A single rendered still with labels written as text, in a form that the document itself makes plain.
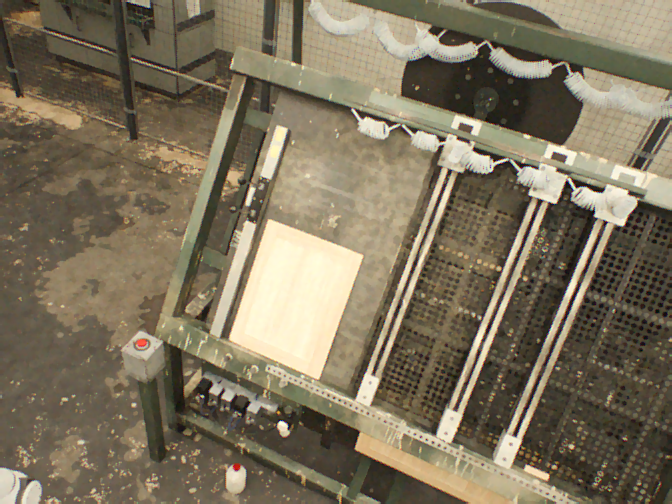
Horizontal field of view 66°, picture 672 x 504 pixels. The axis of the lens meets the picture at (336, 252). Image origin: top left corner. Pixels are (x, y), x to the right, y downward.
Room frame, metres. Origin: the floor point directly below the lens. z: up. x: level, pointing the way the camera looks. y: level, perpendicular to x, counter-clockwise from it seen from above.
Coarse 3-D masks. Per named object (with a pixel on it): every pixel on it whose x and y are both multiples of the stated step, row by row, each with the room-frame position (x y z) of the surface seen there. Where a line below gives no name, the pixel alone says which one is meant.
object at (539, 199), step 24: (552, 168) 1.70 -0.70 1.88; (552, 192) 1.57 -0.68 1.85; (528, 216) 1.64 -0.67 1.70; (528, 240) 1.58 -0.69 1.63; (504, 264) 1.57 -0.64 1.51; (504, 288) 1.51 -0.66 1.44; (480, 336) 1.38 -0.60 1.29; (480, 360) 1.33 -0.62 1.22; (456, 384) 1.29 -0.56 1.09; (456, 408) 1.25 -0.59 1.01
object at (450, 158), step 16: (448, 144) 1.78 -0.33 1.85; (464, 144) 1.67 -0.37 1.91; (448, 160) 1.75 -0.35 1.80; (448, 176) 1.75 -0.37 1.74; (448, 192) 1.71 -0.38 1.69; (432, 208) 1.68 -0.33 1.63; (432, 224) 1.64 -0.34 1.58; (416, 240) 1.61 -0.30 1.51; (432, 240) 1.64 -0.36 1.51; (416, 256) 1.60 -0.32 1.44; (416, 272) 1.54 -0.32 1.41; (400, 288) 1.51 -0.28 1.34; (400, 304) 1.50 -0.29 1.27; (400, 320) 1.43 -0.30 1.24; (384, 336) 1.40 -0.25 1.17; (384, 352) 1.36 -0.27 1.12; (368, 368) 1.33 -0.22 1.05; (368, 384) 1.29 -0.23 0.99; (368, 400) 1.25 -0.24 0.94
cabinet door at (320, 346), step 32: (256, 256) 1.66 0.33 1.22; (288, 256) 1.66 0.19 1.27; (320, 256) 1.65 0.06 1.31; (352, 256) 1.63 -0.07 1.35; (256, 288) 1.58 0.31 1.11; (288, 288) 1.58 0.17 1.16; (320, 288) 1.57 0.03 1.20; (256, 320) 1.50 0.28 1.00; (288, 320) 1.50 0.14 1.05; (320, 320) 1.49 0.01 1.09; (288, 352) 1.41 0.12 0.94; (320, 352) 1.41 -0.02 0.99
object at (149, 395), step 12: (144, 384) 1.28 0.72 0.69; (156, 384) 1.33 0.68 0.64; (144, 396) 1.29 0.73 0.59; (156, 396) 1.32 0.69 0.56; (144, 408) 1.29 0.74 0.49; (156, 408) 1.31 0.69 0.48; (144, 420) 1.29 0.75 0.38; (156, 420) 1.30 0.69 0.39; (156, 432) 1.29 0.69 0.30; (156, 444) 1.28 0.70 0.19; (156, 456) 1.28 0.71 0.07
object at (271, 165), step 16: (272, 144) 1.91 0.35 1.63; (272, 160) 1.87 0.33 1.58; (272, 176) 1.84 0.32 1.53; (256, 224) 1.73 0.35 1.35; (240, 240) 1.69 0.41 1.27; (240, 256) 1.65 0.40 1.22; (240, 272) 1.61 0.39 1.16; (224, 288) 1.57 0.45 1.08; (224, 304) 1.53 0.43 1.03; (224, 320) 1.49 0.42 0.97
